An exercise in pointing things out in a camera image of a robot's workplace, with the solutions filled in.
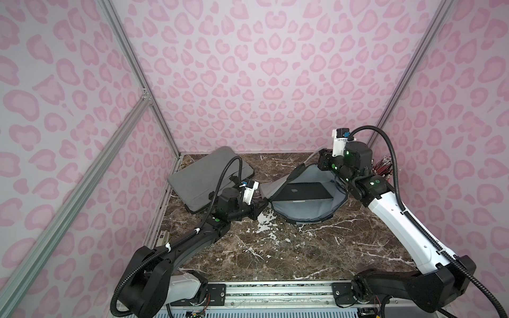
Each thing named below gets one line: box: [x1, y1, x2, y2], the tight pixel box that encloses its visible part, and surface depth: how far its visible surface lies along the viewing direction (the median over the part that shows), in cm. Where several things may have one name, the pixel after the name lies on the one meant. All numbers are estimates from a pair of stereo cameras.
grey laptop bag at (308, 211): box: [259, 163, 348, 224], surface depth 83 cm
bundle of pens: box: [371, 156, 394, 178], surface depth 95 cm
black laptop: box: [272, 182, 335, 202], surface depth 91 cm
